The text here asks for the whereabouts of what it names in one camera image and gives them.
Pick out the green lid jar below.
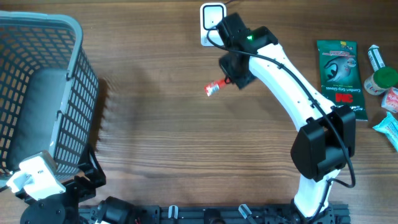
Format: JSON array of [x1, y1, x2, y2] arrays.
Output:
[[364, 67, 397, 95]]

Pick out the light green wet wipes pack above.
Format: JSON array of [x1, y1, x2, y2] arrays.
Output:
[[373, 111, 398, 151]]

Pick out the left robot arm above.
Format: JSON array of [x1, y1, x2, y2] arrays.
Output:
[[20, 144, 141, 224]]

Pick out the small red packet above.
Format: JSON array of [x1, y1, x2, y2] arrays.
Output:
[[204, 78, 231, 96]]

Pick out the grey plastic shopping basket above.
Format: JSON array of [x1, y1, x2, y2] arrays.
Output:
[[1, 11, 99, 182]]

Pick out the white barcode scanner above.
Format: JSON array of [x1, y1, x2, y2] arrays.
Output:
[[200, 2, 227, 47]]

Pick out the green 3M gloves bag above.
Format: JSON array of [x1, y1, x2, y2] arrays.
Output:
[[317, 40, 368, 121]]

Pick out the green white small box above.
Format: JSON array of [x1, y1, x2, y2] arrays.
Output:
[[368, 45, 385, 72]]

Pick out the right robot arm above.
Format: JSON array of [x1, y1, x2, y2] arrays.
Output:
[[212, 13, 356, 223]]

